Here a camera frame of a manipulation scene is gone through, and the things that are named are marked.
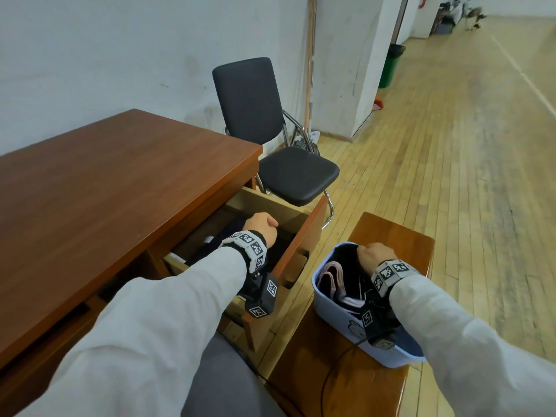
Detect wooden drawer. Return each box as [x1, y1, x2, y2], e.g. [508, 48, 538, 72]
[163, 186, 329, 352]

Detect person's left hand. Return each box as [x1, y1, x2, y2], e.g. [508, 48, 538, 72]
[243, 212, 280, 249]

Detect person's grey trouser legs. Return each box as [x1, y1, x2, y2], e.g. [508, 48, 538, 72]
[180, 334, 286, 417]

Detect wooden mop stick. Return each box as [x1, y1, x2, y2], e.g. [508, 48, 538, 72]
[305, 0, 317, 131]

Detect person's right hand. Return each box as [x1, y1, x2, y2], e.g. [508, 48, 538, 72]
[356, 243, 398, 276]

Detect person's left forearm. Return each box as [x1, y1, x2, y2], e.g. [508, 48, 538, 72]
[17, 246, 248, 417]

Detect grey mop head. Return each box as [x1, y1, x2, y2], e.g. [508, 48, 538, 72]
[290, 129, 322, 153]

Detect brown wooden desk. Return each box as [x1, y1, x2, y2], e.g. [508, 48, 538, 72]
[0, 109, 264, 409]

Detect brown wooden bench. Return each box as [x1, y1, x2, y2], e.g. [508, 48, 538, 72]
[265, 211, 436, 417]

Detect left wristband with marker tags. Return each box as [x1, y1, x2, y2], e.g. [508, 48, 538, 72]
[220, 229, 268, 274]

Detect green trash bin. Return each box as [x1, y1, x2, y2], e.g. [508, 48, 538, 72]
[378, 43, 407, 90]

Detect light blue plastic basin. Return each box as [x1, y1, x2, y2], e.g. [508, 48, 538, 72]
[312, 242, 426, 369]

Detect black padded metal chair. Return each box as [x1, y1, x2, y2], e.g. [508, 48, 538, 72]
[211, 57, 341, 233]

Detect dark door frame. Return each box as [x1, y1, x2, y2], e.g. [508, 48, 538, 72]
[390, 0, 410, 46]

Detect dark bags on bench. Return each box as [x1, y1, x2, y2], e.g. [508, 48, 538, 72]
[434, 2, 462, 36]

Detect person's right forearm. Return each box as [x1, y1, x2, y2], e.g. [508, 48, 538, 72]
[389, 273, 556, 417]

